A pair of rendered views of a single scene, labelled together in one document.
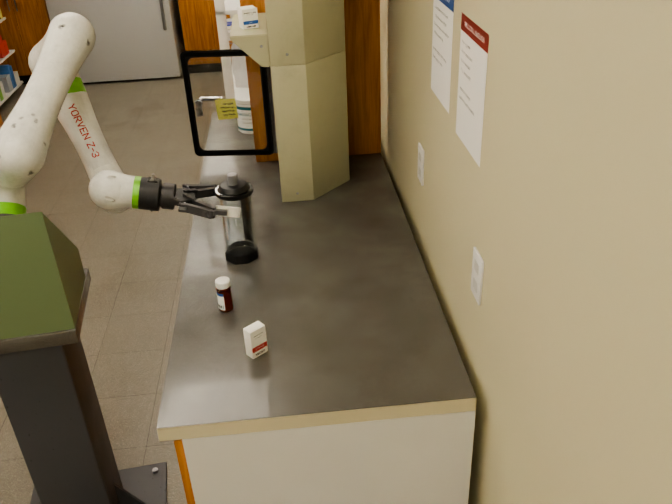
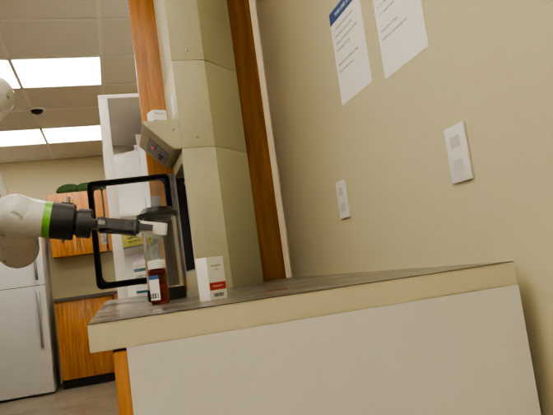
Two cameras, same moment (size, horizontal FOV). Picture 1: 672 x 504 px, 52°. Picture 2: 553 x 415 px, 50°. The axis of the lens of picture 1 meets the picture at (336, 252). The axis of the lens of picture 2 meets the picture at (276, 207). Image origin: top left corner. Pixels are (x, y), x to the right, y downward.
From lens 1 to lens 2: 109 cm
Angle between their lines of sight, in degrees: 38
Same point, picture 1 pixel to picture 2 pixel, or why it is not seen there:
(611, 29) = not seen: outside the picture
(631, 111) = not seen: outside the picture
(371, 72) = (267, 198)
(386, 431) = (415, 324)
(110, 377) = not seen: outside the picture
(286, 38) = (196, 123)
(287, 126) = (201, 207)
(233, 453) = (205, 375)
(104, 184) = (11, 199)
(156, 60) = (31, 378)
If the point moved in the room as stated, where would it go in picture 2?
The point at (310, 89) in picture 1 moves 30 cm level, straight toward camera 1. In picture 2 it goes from (220, 170) to (234, 151)
